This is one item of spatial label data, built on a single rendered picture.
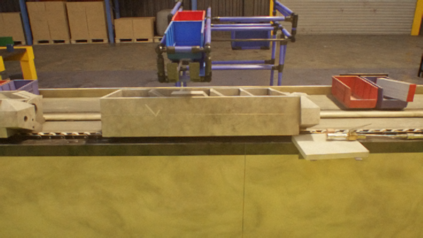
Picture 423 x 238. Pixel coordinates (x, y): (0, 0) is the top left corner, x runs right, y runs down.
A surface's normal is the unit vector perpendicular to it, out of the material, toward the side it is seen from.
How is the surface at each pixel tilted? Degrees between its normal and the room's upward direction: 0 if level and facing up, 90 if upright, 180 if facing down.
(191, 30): 94
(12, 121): 71
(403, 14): 90
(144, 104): 80
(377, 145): 90
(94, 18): 90
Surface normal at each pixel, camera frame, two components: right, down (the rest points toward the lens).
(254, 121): 0.00, 0.21
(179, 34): 0.00, 0.43
